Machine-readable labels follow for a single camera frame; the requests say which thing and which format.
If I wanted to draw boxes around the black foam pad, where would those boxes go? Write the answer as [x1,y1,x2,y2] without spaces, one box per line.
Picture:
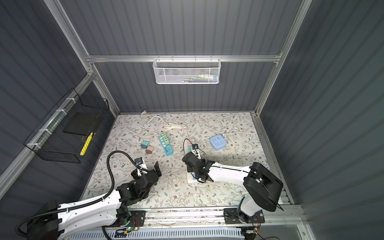
[63,113,104,136]

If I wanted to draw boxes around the long white power strip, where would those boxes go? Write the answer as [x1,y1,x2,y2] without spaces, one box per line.
[183,139,201,186]

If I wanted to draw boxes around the black wire mesh basket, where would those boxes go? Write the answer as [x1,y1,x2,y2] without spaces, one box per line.
[24,91,110,164]

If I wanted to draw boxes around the white wire mesh basket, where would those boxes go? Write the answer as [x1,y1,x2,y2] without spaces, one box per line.
[153,59,222,85]

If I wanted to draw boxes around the white vent grille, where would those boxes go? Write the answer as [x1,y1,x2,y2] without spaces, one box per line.
[67,227,245,240]

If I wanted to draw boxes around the black corrugated cable hose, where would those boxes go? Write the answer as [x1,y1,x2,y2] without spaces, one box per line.
[14,150,142,240]

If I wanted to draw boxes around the floral table mat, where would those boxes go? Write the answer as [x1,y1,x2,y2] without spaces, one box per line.
[82,111,268,209]

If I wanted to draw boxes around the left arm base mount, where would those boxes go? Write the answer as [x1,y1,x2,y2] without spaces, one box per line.
[103,209,147,228]

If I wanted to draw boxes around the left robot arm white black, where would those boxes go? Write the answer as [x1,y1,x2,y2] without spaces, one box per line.
[27,163,162,240]

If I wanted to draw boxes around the yellow ruler strip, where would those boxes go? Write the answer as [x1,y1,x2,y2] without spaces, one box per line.
[80,132,94,156]

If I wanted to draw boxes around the coiled white power cable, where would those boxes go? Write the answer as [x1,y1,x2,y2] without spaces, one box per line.
[139,110,191,141]

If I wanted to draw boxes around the teal blue power strip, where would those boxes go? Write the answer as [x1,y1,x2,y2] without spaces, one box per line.
[159,136,174,156]

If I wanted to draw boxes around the aluminium rail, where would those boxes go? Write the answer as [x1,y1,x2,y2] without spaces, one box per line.
[135,205,307,229]

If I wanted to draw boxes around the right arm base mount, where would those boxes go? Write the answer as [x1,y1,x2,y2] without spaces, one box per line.
[224,208,265,225]

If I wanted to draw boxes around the round light blue socket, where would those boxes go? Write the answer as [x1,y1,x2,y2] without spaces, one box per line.
[210,135,228,151]

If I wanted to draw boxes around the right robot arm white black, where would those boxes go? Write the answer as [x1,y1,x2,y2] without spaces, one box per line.
[182,152,284,223]

